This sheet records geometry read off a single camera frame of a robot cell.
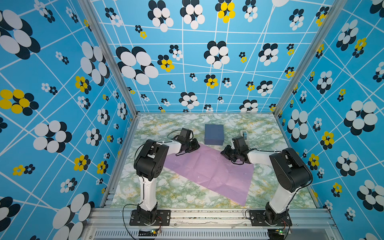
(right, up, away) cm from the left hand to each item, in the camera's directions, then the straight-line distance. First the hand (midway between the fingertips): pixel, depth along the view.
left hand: (200, 145), depth 100 cm
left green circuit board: (-24, -38, -29) cm, 54 cm away
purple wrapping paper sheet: (+5, -13, -8) cm, 16 cm away
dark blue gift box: (+9, +7, -1) cm, 12 cm away
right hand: (+14, -4, -2) cm, 15 cm away
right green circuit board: (+35, -38, -29) cm, 60 cm away
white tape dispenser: (+30, +8, +2) cm, 31 cm away
